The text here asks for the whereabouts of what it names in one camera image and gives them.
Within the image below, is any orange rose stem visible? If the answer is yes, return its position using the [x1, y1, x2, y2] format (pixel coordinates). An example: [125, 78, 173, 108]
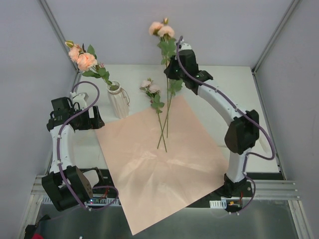
[148, 17, 181, 137]
[65, 40, 119, 91]

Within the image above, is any pink wrapping paper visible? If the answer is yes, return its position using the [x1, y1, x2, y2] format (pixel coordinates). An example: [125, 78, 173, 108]
[96, 96, 228, 235]

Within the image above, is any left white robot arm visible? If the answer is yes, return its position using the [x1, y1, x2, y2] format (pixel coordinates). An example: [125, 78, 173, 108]
[41, 97, 106, 212]

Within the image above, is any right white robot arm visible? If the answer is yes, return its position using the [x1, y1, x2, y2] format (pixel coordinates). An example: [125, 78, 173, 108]
[164, 49, 259, 198]

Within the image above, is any white ribbed ceramic vase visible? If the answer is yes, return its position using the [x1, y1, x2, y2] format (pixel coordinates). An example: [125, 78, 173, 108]
[107, 81, 130, 119]

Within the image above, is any pale pink rose stem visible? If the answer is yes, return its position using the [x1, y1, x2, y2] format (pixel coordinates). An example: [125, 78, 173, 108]
[140, 78, 167, 152]

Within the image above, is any red black object corner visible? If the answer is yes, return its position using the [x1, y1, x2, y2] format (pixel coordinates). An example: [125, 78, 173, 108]
[24, 215, 51, 239]

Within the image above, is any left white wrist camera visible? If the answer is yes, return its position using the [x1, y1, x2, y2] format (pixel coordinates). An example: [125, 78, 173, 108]
[70, 92, 89, 110]

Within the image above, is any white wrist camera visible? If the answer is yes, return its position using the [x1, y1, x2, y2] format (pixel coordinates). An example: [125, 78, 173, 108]
[176, 37, 192, 52]
[70, 92, 89, 110]

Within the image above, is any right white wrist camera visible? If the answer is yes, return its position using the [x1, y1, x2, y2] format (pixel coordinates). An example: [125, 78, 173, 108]
[176, 37, 192, 52]

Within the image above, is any left white cable duct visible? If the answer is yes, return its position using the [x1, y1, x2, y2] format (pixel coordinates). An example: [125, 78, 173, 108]
[42, 196, 121, 207]

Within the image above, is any white cable duct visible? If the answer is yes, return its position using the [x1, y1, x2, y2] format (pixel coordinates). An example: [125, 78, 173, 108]
[209, 200, 227, 209]
[42, 196, 121, 207]

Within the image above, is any left aluminium frame post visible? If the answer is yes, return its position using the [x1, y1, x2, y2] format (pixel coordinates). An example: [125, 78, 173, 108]
[37, 0, 79, 73]

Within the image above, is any aluminium frame post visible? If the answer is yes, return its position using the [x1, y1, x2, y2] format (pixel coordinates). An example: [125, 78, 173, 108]
[37, 0, 79, 73]
[251, 0, 302, 76]

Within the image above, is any right aluminium frame post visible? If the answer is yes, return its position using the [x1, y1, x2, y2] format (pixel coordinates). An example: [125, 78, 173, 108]
[251, 0, 302, 76]

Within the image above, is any right white cable duct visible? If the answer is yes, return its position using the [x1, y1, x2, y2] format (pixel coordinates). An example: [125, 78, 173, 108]
[209, 200, 227, 209]

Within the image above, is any aluminium front rail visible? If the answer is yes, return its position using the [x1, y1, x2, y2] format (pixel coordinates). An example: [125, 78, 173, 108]
[251, 180, 301, 200]

